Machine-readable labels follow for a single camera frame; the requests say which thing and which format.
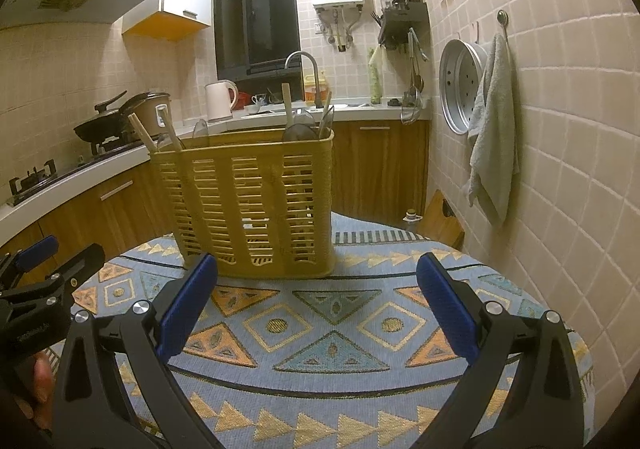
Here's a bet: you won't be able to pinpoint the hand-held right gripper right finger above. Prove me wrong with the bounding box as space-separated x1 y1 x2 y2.
415 253 586 449

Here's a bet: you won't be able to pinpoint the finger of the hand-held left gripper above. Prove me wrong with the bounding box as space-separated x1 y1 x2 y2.
0 243 106 310
0 235 59 290

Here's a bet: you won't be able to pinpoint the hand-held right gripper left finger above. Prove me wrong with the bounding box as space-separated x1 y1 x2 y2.
50 253 226 449

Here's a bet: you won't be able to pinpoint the yellow slotted utensil basket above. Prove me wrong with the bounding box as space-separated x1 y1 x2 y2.
149 128 337 279

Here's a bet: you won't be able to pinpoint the person's left hand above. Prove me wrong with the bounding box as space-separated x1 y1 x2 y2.
14 359 57 431

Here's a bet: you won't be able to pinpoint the black gas stove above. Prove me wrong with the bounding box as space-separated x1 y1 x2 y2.
7 139 146 207

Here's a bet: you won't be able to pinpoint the wooden cutting board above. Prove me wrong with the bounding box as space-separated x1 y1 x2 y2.
416 189 466 250

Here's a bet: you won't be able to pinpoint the black frying pan with lid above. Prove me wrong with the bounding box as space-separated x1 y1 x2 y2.
74 90 137 146

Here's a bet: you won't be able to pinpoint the wooden kitchen cabinet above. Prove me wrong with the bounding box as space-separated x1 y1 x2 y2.
0 119 431 275

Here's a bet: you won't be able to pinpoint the blue patterned tablecloth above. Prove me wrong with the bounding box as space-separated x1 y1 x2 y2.
70 212 596 449

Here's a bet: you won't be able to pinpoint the rice cooker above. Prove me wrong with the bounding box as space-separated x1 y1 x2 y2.
125 92 172 140

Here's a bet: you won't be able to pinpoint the grey hanging towel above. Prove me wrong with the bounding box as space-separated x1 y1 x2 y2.
462 32 521 229

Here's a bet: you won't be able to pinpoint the white electric kettle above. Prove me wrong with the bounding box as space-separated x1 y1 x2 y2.
205 80 239 122

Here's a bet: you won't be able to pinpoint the white kitchen countertop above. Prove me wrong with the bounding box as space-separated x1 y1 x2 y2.
0 102 432 245

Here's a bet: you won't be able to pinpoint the white cup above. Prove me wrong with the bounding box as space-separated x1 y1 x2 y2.
245 92 273 115

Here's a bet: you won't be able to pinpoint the round metal steamer tray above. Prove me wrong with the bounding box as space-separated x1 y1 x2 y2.
439 39 488 135

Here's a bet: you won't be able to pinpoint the hanging metal ladle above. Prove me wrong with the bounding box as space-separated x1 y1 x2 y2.
406 26 431 107

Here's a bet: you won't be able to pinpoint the pale hanging bag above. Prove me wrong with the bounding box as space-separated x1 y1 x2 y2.
367 46 387 105

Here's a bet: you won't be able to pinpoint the yellow bottle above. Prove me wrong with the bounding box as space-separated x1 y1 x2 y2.
302 72 333 105

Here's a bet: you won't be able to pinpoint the metal faucet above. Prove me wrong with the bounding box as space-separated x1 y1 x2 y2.
284 50 324 110

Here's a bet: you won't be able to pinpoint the water heater pipes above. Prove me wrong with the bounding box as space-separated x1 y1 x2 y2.
315 6 362 52

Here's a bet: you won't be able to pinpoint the dark window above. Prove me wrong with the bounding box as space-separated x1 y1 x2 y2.
214 0 302 82

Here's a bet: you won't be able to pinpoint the wire strainer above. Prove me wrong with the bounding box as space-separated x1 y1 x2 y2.
400 96 427 126

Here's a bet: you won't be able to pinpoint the black wall rack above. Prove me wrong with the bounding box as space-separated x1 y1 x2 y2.
377 2 431 50

